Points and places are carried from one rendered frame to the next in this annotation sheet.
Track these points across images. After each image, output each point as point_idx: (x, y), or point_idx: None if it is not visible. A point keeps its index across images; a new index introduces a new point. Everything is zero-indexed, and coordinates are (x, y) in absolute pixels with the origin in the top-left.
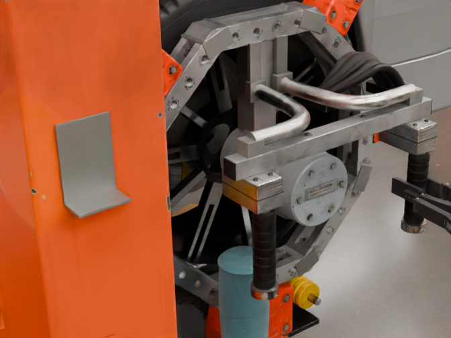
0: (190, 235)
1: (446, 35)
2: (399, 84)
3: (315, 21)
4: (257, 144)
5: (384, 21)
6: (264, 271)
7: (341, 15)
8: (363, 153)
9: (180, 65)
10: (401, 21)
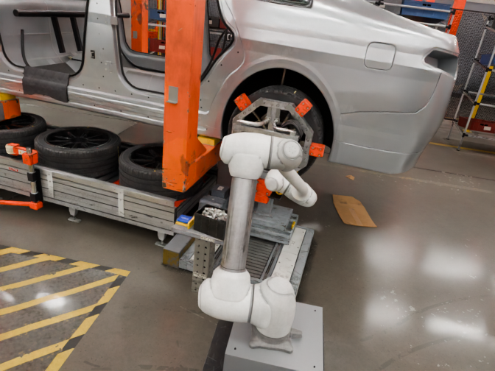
0: None
1: (373, 143)
2: (297, 131)
3: (290, 108)
4: (239, 122)
5: (343, 126)
6: None
7: (300, 110)
8: (304, 156)
9: (247, 104)
10: (350, 129)
